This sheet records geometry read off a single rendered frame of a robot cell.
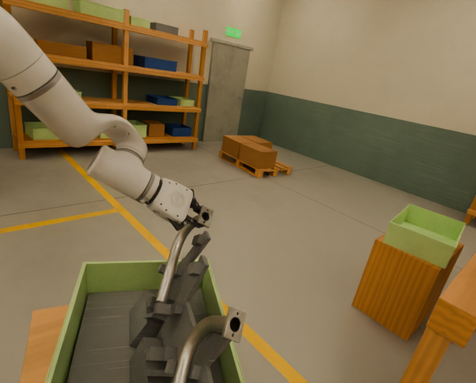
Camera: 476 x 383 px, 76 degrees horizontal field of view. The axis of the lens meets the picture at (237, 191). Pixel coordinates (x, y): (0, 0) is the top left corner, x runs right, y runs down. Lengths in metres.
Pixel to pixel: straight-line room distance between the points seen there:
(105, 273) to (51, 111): 0.63
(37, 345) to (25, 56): 0.80
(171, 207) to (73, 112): 0.32
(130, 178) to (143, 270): 0.44
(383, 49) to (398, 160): 2.10
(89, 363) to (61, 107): 0.65
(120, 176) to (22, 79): 0.27
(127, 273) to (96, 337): 0.22
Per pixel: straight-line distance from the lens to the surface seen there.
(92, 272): 1.15
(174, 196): 0.83
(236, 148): 5.64
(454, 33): 6.56
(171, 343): 0.89
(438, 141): 6.40
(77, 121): 0.70
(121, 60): 5.52
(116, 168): 0.77
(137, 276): 1.15
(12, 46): 0.65
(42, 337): 1.16
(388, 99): 6.70
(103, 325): 1.07
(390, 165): 6.65
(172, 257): 0.95
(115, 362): 0.98
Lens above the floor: 1.60
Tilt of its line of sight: 21 degrees down
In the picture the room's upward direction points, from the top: 9 degrees clockwise
